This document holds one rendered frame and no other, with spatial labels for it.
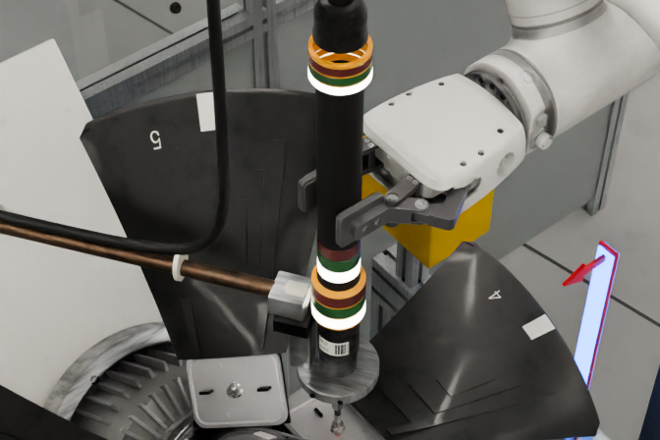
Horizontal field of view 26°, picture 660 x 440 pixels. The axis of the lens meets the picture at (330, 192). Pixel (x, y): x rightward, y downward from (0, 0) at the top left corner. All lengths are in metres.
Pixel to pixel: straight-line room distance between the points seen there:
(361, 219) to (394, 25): 1.20
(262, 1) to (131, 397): 0.80
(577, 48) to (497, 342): 0.36
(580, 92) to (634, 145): 2.14
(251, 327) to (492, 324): 0.28
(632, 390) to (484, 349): 1.48
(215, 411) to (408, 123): 0.33
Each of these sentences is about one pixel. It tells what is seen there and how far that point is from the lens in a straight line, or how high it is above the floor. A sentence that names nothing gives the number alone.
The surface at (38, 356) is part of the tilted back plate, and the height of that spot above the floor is 1.16.
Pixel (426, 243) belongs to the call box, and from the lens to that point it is 1.66.
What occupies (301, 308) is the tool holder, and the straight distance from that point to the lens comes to 1.15.
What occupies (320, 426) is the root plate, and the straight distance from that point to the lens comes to 1.31.
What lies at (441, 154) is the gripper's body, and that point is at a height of 1.51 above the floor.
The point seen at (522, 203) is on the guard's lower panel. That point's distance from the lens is 2.86.
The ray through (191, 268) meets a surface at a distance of 1.17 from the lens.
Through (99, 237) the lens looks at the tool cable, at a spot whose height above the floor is 1.39.
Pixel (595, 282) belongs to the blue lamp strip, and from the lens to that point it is 1.50.
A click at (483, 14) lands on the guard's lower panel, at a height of 0.76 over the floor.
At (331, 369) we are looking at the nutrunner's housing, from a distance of 1.20.
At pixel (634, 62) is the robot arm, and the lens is 1.18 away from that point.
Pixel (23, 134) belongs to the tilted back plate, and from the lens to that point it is 1.40.
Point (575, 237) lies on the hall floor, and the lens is 3.07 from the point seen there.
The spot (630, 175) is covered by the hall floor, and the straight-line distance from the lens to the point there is 3.22.
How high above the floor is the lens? 2.27
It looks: 47 degrees down
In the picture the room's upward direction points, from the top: straight up
